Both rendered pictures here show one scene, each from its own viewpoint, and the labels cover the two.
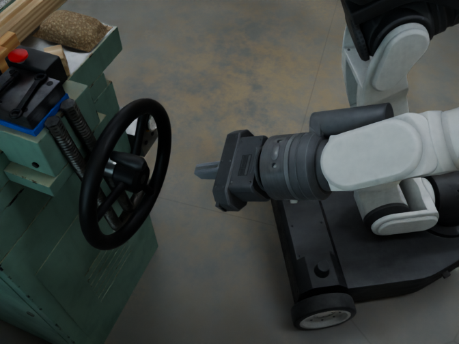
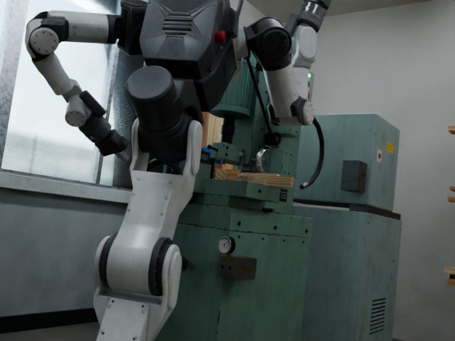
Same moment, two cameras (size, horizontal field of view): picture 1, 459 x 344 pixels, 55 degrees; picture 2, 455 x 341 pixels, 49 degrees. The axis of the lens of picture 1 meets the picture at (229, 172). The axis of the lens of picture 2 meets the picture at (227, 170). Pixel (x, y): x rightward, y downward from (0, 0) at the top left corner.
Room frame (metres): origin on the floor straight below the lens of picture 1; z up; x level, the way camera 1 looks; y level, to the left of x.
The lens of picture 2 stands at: (1.35, -1.50, 0.75)
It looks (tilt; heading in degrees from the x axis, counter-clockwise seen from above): 6 degrees up; 110
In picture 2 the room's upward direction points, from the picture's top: 7 degrees clockwise
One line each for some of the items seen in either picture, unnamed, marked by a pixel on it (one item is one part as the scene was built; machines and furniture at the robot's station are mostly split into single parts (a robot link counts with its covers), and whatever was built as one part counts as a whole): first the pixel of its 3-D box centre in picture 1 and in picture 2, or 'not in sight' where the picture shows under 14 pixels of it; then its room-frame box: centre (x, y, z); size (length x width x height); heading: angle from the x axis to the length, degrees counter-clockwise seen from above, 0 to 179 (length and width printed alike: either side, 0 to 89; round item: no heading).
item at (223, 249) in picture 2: (149, 119); (227, 247); (0.77, 0.20, 0.65); 0.06 x 0.04 x 0.08; 158
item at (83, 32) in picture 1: (70, 24); (250, 178); (0.79, 0.33, 0.92); 0.14 x 0.09 x 0.04; 68
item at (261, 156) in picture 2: not in sight; (265, 161); (0.77, 0.57, 1.02); 0.12 x 0.03 x 0.12; 68
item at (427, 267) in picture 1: (377, 215); not in sight; (0.77, -0.50, 0.19); 0.64 x 0.52 x 0.33; 98
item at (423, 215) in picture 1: (394, 200); not in sight; (0.77, -0.53, 0.28); 0.21 x 0.20 x 0.13; 98
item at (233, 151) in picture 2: not in sight; (227, 154); (0.62, 0.51, 1.03); 0.14 x 0.07 x 0.09; 68
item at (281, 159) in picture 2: not in sight; (279, 163); (0.83, 0.61, 1.02); 0.09 x 0.07 x 0.12; 158
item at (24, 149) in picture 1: (39, 120); (186, 172); (0.52, 0.33, 0.91); 0.15 x 0.14 x 0.09; 158
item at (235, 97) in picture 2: not in sight; (233, 81); (0.61, 0.50, 1.35); 0.18 x 0.18 x 0.31
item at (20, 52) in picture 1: (18, 55); not in sight; (0.56, 0.33, 1.02); 0.03 x 0.03 x 0.01
